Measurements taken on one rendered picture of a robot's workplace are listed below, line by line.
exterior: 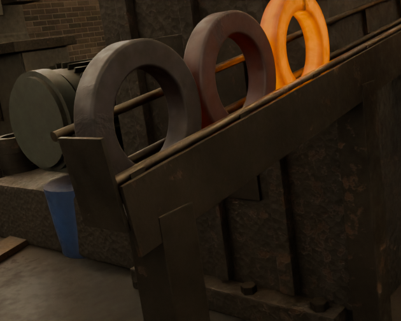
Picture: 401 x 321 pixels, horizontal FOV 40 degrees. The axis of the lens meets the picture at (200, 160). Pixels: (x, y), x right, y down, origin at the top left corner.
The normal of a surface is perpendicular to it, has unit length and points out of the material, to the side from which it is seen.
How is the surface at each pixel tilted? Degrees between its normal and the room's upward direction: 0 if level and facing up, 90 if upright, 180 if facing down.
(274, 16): 53
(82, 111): 75
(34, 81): 90
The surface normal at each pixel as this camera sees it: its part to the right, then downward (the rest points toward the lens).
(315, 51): -0.63, 0.06
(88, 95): -0.62, -0.19
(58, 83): 0.44, -0.66
